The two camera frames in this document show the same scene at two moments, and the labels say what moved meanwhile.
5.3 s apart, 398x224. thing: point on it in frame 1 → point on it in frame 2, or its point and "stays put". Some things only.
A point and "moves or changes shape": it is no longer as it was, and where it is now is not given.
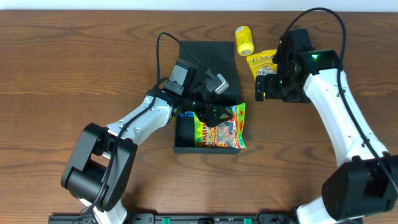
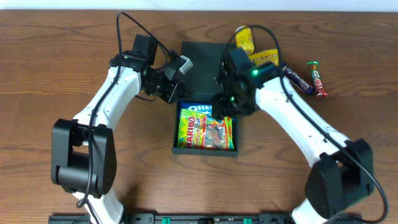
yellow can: [244, 40] stays put
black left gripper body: [207, 111] → [173, 92]
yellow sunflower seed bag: [261, 63] stays put
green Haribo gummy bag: [230, 134] moves or changes shape
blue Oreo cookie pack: [188, 114] moves or changes shape
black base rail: [180, 218] stays put
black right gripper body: [273, 90] → [224, 109]
